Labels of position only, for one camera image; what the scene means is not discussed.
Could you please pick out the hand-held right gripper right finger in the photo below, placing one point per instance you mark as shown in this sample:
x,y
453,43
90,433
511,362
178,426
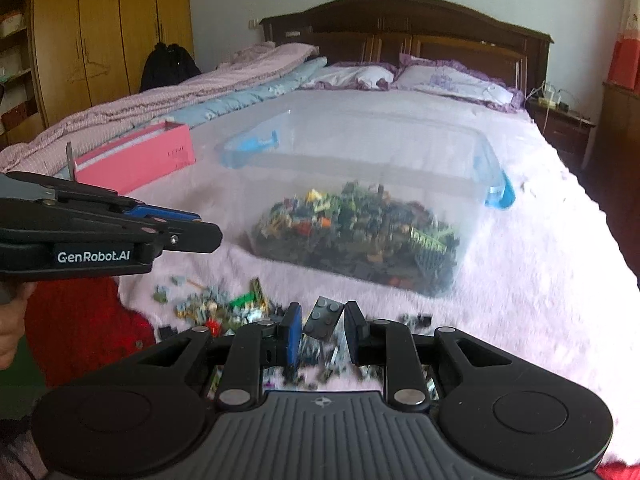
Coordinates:
x,y
352,337

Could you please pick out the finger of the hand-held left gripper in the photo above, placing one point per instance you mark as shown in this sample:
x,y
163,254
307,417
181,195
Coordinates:
x,y
197,237
165,212

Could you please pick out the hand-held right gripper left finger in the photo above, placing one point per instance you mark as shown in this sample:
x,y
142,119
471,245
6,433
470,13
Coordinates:
x,y
292,340

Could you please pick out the dark grey building brick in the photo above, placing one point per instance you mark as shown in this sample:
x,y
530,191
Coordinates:
x,y
322,321

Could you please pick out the pile of bricks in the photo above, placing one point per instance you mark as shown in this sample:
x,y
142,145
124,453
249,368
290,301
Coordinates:
x,y
200,306

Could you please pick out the clear plastic storage bin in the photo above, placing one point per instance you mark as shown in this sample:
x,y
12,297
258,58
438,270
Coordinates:
x,y
375,150

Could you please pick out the person's left hand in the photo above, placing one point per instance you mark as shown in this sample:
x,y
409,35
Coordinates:
x,y
9,335

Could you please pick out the pink cardboard box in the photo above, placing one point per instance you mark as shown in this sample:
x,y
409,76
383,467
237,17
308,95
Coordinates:
x,y
135,157

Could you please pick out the red fleece clothing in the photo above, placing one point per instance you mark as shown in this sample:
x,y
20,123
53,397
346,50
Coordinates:
x,y
80,325

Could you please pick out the heap of bricks inside bin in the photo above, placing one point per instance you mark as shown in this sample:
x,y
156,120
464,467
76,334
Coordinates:
x,y
360,230

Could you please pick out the pink checked quilt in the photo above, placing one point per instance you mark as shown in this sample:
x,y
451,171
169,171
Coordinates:
x,y
165,92

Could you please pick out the black bag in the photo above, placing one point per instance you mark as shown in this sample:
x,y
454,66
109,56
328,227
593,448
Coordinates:
x,y
167,67

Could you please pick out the light blue quilt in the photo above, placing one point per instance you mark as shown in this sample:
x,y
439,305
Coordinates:
x,y
260,91

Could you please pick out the pink fluffy bed blanket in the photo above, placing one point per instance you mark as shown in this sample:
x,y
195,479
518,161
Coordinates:
x,y
525,270

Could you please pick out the open wooden shelf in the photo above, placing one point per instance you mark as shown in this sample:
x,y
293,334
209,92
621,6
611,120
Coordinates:
x,y
15,60

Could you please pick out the light wooden wardrobe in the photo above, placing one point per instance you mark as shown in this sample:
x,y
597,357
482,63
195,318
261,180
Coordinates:
x,y
110,15

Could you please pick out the white pillow with purple frill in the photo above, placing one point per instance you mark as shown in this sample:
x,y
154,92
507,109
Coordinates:
x,y
357,76
450,82

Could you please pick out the dark wooden headboard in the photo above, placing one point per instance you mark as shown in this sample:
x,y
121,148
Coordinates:
x,y
400,25

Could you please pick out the wooden bedside table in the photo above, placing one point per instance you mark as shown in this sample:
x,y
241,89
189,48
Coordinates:
x,y
562,127

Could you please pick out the brown wooden cabinet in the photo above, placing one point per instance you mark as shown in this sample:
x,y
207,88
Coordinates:
x,y
620,130

